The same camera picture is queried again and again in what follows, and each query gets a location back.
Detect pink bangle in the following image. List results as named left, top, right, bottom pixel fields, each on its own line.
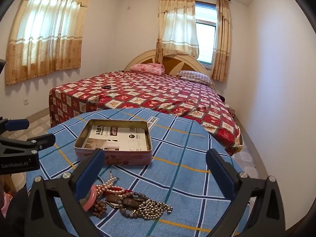
left=79, top=185, right=97, bottom=212

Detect brown wooden bead bracelet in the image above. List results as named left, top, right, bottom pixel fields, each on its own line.
left=91, top=199, right=107, bottom=219

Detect white pearl necklace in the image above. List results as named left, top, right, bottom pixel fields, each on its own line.
left=95, top=169, right=121, bottom=198

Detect metallic ball bead chain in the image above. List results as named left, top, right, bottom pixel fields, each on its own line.
left=136, top=198, right=174, bottom=221

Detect red cord charm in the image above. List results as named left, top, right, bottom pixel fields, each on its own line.
left=103, top=187, right=132, bottom=195

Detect printed paper sheet in tin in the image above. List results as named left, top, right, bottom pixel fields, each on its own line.
left=81, top=125, right=148, bottom=151

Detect beige curtain left window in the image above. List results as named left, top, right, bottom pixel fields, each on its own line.
left=5, top=0, right=89, bottom=85

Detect beige curtain window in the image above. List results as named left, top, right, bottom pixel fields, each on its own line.
left=155, top=0, right=199, bottom=64
left=5, top=0, right=89, bottom=85

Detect pink metal tin box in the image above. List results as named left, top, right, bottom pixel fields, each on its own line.
left=74, top=119, right=153, bottom=166

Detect blue plaid tablecloth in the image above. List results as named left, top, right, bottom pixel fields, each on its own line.
left=26, top=108, right=241, bottom=236

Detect red patterned bedspread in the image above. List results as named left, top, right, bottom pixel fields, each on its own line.
left=49, top=71, right=243, bottom=155

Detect beige curtain right side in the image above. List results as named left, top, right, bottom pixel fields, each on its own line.
left=212, top=0, right=231, bottom=82

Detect pink floral pillow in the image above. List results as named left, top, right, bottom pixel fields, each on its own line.
left=130, top=63, right=165, bottom=75

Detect purple plaid pillow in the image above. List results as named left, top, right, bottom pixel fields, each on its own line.
left=177, top=70, right=213, bottom=86

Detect cream wooden headboard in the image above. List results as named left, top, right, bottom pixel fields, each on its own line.
left=124, top=50, right=210, bottom=76

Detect beige curtain centre window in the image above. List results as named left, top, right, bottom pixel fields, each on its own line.
left=155, top=0, right=199, bottom=64

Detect window with white frame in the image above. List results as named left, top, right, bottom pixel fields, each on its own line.
left=195, top=2, right=217, bottom=69

